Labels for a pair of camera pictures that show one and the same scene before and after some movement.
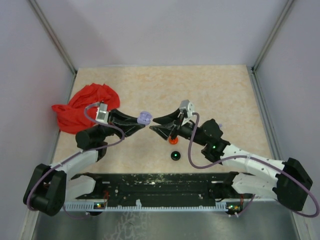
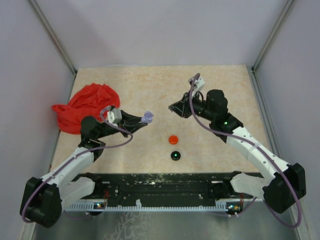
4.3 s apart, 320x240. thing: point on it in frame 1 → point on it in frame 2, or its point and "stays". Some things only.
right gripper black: x=165 y=131 → x=182 y=107
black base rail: x=160 y=187 stays
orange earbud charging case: x=173 y=141 stays
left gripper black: x=128 y=124 stays
